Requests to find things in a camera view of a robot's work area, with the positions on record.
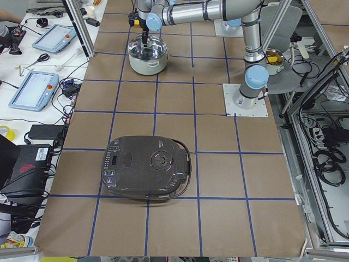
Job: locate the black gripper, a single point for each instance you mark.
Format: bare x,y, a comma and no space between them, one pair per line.
143,25

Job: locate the glass pot lid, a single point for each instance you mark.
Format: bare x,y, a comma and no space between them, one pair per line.
153,49

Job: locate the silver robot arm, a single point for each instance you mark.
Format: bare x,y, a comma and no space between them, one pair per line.
154,15

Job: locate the pale green electric pot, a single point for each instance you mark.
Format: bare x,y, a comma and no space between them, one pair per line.
148,67

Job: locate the white paper cup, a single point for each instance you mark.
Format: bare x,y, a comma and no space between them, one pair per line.
90,10

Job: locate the far teach pendant tablet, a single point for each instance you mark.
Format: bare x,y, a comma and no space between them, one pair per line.
55,39

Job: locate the teach pendant tablet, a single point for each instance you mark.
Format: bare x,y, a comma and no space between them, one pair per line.
35,91
55,39

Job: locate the black scissors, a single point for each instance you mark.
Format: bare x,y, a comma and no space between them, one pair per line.
42,58

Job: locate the near teach pendant tablet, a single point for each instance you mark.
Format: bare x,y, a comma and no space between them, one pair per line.
35,91

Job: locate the black power adapter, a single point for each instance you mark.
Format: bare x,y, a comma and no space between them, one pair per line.
44,131

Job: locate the grey chair with bowl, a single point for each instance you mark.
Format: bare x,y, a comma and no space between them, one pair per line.
285,80

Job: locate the yellow tape roll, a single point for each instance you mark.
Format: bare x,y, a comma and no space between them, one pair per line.
7,133

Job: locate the black mini computer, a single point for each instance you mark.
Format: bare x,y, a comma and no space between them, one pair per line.
24,169

